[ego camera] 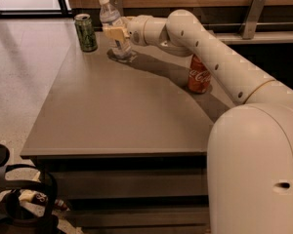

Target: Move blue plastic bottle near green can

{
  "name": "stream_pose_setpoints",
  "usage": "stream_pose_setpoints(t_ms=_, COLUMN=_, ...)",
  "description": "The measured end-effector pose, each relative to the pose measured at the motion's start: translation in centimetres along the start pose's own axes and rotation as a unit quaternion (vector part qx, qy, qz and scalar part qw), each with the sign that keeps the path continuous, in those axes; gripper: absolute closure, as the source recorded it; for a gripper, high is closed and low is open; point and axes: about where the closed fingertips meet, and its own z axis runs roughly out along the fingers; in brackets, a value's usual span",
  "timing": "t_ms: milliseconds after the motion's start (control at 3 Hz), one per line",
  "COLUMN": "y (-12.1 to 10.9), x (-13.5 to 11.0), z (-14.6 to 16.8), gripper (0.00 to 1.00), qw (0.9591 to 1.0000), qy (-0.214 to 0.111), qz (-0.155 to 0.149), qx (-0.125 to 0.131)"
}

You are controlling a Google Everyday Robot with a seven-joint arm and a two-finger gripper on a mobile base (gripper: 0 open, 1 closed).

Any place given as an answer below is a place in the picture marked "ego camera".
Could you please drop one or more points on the green soda can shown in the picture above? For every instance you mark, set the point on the green soda can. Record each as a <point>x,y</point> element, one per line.
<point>85,32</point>

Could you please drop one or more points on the grey drawer cabinet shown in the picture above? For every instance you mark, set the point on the grey drawer cabinet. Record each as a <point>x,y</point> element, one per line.
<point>105,115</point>

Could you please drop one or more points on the small items under cabinet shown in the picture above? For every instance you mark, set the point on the small items under cabinet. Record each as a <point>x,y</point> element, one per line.
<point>40,199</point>

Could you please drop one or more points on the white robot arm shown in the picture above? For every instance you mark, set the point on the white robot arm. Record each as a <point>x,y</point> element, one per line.
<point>250,147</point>

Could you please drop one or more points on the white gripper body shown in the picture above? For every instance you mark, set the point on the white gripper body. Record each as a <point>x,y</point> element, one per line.
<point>135,29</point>

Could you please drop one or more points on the red Coca-Cola can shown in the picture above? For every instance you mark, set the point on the red Coca-Cola can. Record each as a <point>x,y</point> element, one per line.
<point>199,77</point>

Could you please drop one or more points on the right metal bracket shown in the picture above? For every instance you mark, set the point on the right metal bracket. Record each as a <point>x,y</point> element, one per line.
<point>248,28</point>

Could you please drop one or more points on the lower grey drawer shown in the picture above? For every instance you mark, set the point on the lower grey drawer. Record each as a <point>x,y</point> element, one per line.
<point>139,217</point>

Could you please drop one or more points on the metal bracket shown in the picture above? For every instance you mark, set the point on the metal bracket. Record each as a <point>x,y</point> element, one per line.
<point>248,28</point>
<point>118,4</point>

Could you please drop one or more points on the left metal bracket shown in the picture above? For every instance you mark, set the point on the left metal bracket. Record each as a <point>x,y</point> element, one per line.
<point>118,4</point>

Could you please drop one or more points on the grey drawer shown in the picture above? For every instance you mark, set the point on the grey drawer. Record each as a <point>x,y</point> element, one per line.
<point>139,217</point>
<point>131,184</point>

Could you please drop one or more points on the black bag with straps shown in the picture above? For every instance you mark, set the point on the black bag with straps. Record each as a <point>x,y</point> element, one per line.
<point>14,218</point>

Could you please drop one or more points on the clear plastic water bottle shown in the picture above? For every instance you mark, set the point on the clear plastic water bottle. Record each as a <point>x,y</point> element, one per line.
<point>110,16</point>

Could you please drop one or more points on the upper grey drawer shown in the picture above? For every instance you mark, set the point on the upper grey drawer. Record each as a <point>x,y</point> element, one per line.
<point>131,184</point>

